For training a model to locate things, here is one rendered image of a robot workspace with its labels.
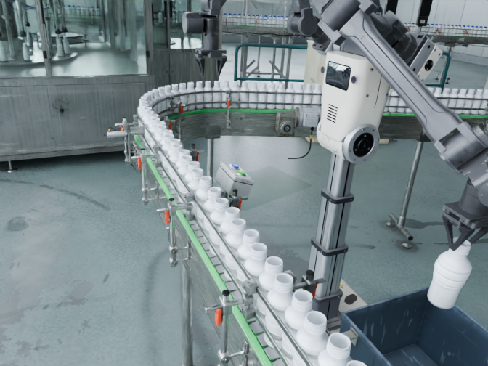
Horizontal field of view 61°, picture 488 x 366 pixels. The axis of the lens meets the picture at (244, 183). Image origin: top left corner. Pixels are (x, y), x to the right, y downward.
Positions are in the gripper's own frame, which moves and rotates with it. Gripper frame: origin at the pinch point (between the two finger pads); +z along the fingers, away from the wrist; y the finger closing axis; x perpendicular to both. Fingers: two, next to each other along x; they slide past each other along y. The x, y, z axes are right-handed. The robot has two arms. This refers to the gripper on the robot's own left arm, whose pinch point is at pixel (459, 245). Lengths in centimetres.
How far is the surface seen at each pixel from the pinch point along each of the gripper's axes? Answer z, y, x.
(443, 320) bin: 32.8, 15.1, 6.1
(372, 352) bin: 27.9, -15.3, 0.5
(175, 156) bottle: 12, -40, 86
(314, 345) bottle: 8.6, -39.6, -7.1
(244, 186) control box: 16, -22, 65
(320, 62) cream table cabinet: 35, 207, 370
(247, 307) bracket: 16.8, -43.2, 12.7
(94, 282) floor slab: 129, -70, 167
